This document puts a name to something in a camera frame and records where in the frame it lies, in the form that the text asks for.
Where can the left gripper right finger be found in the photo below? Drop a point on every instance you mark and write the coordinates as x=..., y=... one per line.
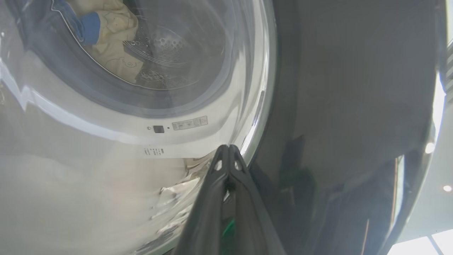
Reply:
x=253, y=219

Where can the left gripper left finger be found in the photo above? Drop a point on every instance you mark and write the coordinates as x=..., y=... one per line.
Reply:
x=205, y=219

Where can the grey washing machine door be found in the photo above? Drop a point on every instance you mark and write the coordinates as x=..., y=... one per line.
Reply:
x=354, y=88

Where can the plain cream printed garment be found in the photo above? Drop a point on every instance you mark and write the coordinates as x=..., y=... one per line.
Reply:
x=122, y=65

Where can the cream garment with blue trim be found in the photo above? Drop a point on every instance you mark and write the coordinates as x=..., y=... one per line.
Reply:
x=90, y=30

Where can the black door latch socket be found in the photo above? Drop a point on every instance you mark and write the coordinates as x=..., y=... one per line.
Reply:
x=158, y=129

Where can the white front-load washing machine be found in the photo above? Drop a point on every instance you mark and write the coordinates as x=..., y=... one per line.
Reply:
x=106, y=122

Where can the stainless steel washer drum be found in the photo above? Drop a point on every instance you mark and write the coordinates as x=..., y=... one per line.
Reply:
x=177, y=46

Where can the grey warning sticker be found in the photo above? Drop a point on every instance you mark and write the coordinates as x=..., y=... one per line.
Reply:
x=190, y=123

